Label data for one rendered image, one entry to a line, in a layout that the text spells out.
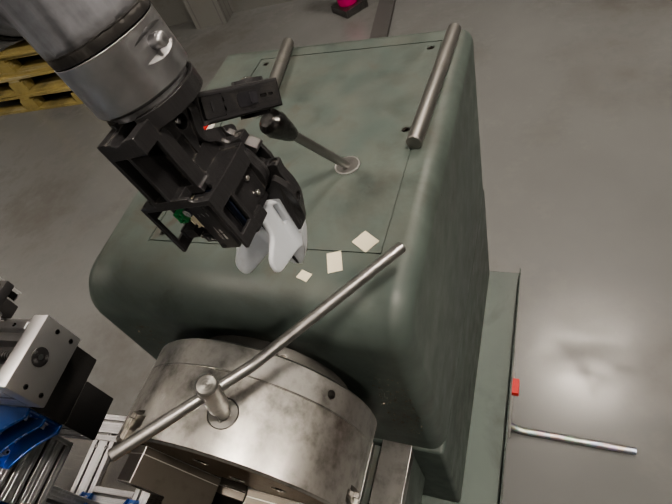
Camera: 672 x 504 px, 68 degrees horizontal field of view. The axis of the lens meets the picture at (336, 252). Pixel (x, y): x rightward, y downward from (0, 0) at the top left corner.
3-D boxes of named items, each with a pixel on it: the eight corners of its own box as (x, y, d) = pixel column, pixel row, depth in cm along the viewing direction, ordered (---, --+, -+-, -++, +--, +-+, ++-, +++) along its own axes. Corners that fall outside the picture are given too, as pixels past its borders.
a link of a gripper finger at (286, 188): (271, 233, 46) (216, 165, 40) (277, 219, 47) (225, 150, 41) (313, 230, 44) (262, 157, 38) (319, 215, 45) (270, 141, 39)
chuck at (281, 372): (194, 400, 85) (128, 313, 60) (372, 452, 80) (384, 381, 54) (185, 420, 84) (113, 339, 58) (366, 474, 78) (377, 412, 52)
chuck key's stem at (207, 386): (223, 435, 54) (200, 400, 45) (214, 419, 55) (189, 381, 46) (241, 423, 55) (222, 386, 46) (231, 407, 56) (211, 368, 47)
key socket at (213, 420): (222, 443, 54) (216, 436, 51) (207, 418, 55) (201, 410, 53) (248, 424, 55) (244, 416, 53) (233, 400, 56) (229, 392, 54)
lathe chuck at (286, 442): (185, 420, 84) (113, 339, 58) (366, 474, 78) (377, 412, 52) (160, 475, 79) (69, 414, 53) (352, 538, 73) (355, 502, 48)
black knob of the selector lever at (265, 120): (278, 133, 60) (263, 100, 57) (302, 132, 59) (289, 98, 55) (266, 155, 58) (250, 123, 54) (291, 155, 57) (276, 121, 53)
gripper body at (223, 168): (185, 257, 42) (74, 149, 34) (226, 184, 46) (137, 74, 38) (257, 253, 38) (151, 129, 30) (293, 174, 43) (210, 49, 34)
